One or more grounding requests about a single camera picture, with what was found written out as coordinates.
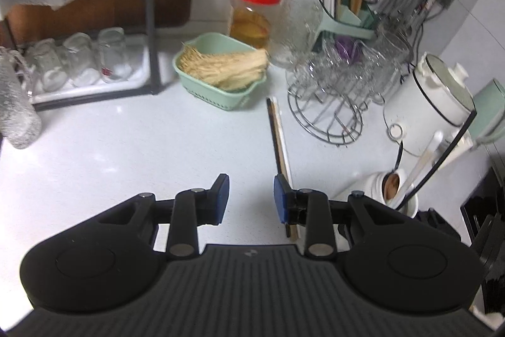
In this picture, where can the enoki mushroom bundle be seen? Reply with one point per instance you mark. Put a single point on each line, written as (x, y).
(225, 66)

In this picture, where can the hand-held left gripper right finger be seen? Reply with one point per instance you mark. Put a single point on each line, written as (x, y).
(280, 202)

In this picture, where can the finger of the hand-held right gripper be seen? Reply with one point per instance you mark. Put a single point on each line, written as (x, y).
(432, 218)

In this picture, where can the white ceramic jar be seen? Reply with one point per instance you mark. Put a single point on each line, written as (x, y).
(373, 187)

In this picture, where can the white electric cooking pot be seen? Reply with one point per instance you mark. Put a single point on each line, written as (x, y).
(418, 112)

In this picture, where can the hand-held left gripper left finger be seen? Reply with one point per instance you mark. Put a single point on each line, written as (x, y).
(223, 199)

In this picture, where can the mint green kettle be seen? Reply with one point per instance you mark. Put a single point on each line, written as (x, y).
(491, 104)

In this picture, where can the purple glass cup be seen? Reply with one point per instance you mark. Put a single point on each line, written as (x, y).
(347, 48)

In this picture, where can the slim textured glass tumbler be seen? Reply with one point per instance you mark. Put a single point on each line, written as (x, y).
(19, 112)

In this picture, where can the clear glass jar red mark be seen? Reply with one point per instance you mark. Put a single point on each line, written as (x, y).
(114, 52)

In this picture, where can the rose gold spoon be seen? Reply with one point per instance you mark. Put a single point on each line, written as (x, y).
(391, 185)

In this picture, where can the large textured glass jug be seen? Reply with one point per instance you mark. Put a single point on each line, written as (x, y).
(292, 29)

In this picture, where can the green utensil caddy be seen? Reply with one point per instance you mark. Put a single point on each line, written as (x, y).
(351, 18)

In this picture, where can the clear stemmed glass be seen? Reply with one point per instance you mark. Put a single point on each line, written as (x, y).
(371, 80)
(315, 72)

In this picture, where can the glass pot lid white knob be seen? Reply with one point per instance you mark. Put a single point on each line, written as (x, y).
(449, 84)

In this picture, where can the green plastic basket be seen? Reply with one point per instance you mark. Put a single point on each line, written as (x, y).
(221, 100)

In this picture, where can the black metal dish rack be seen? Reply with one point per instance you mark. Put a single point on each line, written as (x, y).
(152, 45)

